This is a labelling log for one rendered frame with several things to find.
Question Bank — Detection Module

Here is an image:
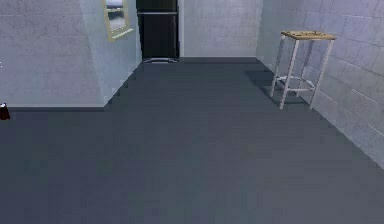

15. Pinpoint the black fridge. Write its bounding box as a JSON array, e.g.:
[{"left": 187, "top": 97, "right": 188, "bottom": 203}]
[{"left": 135, "top": 0, "right": 180, "bottom": 64}]

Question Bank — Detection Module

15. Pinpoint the white stool with wooden seat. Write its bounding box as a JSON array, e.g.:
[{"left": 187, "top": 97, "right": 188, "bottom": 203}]
[{"left": 269, "top": 30, "right": 337, "bottom": 110}]

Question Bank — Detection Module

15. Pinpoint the dark red object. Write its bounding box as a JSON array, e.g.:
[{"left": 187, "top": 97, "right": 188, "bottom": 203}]
[{"left": 0, "top": 102, "right": 11, "bottom": 121}]

